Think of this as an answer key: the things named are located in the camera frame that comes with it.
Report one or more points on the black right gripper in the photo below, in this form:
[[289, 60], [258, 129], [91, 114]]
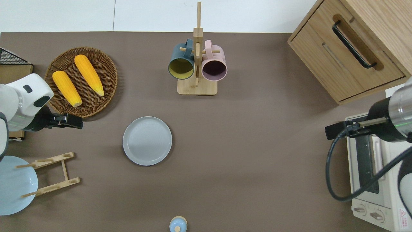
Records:
[[335, 130]]

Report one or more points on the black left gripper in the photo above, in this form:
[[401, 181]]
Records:
[[72, 121]]

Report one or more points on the gray round plate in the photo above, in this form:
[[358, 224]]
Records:
[[147, 141]]

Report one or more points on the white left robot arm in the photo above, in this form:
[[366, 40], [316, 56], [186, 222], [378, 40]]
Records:
[[19, 96]]

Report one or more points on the wooden plate rack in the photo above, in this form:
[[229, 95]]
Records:
[[65, 169]]

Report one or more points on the light blue plate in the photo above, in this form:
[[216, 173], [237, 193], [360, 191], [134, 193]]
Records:
[[16, 187]]

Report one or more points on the yellow corn cob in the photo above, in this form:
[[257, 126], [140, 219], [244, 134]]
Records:
[[89, 74], [67, 88]]

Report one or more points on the brown wicker basket tray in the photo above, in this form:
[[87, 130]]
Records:
[[106, 74]]

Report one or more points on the wooden drawer cabinet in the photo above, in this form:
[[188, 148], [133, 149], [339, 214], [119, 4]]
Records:
[[322, 54]]

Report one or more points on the cream oven knob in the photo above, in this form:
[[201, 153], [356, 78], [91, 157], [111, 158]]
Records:
[[376, 216], [360, 210]]

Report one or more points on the cream toaster oven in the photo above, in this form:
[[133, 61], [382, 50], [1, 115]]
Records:
[[386, 201]]

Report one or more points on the teal ceramic mug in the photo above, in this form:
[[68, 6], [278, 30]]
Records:
[[181, 58]]

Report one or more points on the wooden mug tree stand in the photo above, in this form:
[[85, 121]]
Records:
[[198, 87]]

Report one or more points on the pink ceramic mug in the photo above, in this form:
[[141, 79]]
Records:
[[215, 58]]

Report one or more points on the light blue lidded jar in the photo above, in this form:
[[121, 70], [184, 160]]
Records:
[[178, 224]]

